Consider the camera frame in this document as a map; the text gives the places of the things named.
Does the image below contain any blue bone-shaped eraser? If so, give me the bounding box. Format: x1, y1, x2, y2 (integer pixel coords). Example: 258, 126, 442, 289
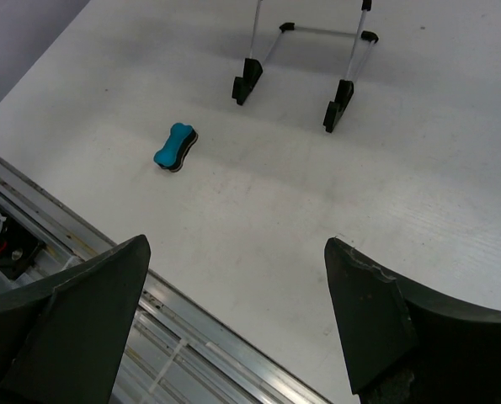
153, 123, 199, 173

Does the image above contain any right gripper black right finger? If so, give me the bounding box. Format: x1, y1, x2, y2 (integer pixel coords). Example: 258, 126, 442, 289
324, 237, 501, 403

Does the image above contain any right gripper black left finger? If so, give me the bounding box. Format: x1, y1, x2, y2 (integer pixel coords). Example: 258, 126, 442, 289
0, 235, 151, 403

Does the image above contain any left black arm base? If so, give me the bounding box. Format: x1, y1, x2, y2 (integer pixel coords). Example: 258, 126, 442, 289
0, 207, 45, 281

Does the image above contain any aluminium rail frame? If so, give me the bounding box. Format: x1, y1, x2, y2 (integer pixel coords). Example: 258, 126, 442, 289
0, 157, 324, 403

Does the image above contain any black wire whiteboard stand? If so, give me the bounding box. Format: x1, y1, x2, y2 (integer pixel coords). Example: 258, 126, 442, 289
231, 0, 380, 135

